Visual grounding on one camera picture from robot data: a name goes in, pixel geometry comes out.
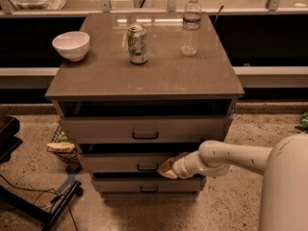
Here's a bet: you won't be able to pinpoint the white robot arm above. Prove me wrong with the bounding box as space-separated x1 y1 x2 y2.
158 133 308 231

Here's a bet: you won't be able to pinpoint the grey drawer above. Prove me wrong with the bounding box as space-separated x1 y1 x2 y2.
60 115 232 144
91 172 206 194
78 142 199 173

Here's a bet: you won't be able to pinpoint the white bowl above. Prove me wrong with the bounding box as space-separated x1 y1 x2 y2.
52 31 90 62

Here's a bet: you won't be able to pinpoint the black cable on floor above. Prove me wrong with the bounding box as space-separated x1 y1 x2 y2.
0 173 80 231

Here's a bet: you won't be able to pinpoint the black stand left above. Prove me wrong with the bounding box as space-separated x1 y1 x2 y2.
0 181 81 231

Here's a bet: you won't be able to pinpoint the green white soda can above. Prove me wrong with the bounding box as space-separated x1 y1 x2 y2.
127 23 147 64

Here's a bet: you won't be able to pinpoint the grey drawer cabinet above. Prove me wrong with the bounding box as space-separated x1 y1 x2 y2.
44 12 245 197

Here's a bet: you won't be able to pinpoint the clear plastic water bottle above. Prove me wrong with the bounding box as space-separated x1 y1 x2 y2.
181 0 202 56

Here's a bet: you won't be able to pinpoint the green snack bags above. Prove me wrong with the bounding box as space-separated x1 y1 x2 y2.
295 113 308 130

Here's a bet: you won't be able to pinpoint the wire basket with snacks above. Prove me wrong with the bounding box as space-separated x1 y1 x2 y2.
47 125 79 164

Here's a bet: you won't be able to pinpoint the black chair base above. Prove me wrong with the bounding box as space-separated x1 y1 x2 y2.
0 115 22 163

